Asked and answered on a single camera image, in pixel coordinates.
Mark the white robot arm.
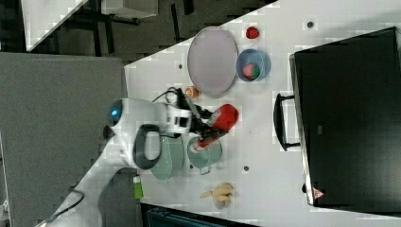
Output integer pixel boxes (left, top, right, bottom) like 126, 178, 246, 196
35, 87, 239, 227

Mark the strawberry in blue bowl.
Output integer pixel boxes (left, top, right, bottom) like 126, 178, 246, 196
242, 63, 260, 79

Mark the orange slice toy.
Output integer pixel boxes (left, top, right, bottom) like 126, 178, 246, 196
184, 86, 200, 98

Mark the red strawberry on table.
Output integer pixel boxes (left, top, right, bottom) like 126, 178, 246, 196
246, 26, 260, 40

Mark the white side table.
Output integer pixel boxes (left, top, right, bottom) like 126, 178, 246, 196
20, 0, 88, 52

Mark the lavender round plate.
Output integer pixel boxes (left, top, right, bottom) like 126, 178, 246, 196
187, 26, 238, 97

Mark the black toaster oven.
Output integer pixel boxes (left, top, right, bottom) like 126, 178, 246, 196
289, 26, 401, 217

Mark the green white bottle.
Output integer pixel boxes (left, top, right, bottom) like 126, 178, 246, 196
132, 175, 144, 200

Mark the green oval colander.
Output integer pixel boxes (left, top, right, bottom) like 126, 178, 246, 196
150, 137, 184, 181

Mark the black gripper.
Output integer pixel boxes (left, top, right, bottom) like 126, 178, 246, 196
176, 89, 227, 142

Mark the green mug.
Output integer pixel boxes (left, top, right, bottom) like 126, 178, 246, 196
187, 137, 222, 175

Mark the blue bowl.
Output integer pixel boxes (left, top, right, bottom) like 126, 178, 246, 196
235, 48, 271, 82

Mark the blue metal frame rail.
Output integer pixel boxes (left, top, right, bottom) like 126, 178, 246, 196
141, 203, 257, 227

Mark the yellow banana toy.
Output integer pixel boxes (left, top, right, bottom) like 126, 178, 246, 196
200, 183, 234, 209

